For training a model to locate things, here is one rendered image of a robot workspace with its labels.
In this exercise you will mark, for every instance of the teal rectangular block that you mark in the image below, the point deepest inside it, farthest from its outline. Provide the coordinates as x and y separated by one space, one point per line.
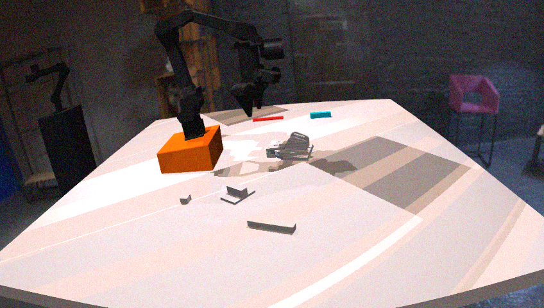
324 114

